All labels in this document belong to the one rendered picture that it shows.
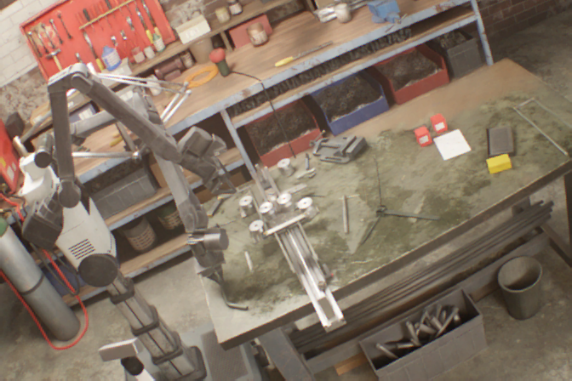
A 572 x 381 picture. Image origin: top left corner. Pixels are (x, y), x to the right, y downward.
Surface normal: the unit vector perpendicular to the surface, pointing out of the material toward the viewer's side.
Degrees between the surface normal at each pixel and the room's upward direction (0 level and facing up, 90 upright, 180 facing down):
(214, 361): 0
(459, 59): 90
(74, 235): 90
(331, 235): 0
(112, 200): 90
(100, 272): 90
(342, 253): 0
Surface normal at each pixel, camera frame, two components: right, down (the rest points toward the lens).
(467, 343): 0.26, 0.47
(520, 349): -0.35, -0.77
